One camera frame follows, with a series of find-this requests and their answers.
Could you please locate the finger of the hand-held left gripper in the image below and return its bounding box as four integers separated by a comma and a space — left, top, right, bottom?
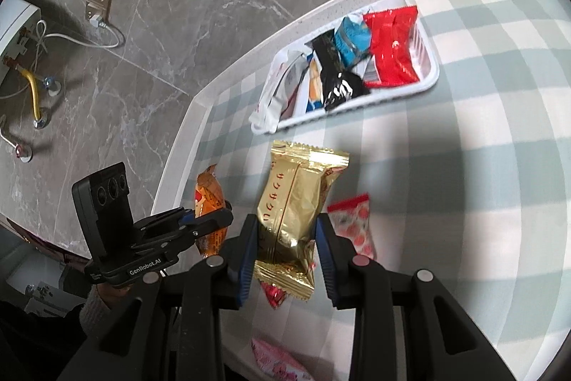
177, 209, 235, 246
134, 206, 197, 241

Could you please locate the white plastic tray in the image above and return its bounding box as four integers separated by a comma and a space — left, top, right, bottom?
250, 0, 440, 136

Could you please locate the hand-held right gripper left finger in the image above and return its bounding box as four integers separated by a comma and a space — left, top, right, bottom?
58, 214, 259, 381

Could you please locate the white water heater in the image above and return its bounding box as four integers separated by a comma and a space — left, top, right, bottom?
0, 0, 42, 98

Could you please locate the strawberry print snack packet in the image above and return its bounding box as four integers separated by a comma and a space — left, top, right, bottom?
327, 194, 377, 261

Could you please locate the pink white long snack packet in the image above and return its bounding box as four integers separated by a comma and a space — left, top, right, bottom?
282, 55, 313, 118

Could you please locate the blue white cartoon snack packet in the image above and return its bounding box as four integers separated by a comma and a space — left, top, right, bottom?
305, 55, 329, 114

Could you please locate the yellow gas hose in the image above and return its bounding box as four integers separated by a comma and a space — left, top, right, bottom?
18, 69, 45, 120

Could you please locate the green white checked tablecloth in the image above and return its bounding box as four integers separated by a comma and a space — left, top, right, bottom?
178, 0, 571, 381

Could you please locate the white power cable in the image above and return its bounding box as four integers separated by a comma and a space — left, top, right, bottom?
33, 19, 126, 67

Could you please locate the gold snack packet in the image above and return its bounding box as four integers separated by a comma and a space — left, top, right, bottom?
254, 140, 350, 301

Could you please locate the person's left forearm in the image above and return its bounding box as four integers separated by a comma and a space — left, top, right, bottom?
80, 280, 135, 339

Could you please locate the orange red snack packet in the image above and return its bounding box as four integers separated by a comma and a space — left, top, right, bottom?
195, 164, 229, 257

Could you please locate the plain white snack packet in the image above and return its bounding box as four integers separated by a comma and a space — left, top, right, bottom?
252, 50, 292, 128

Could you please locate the small red snack packet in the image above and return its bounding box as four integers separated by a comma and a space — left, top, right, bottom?
261, 280, 287, 309

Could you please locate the pink cartoon snack packet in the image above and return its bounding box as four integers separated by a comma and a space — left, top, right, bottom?
251, 337, 314, 381

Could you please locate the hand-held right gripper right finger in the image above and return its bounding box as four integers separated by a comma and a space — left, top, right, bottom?
314, 214, 518, 381

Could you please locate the black snack packet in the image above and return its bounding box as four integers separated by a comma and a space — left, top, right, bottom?
311, 28, 372, 112

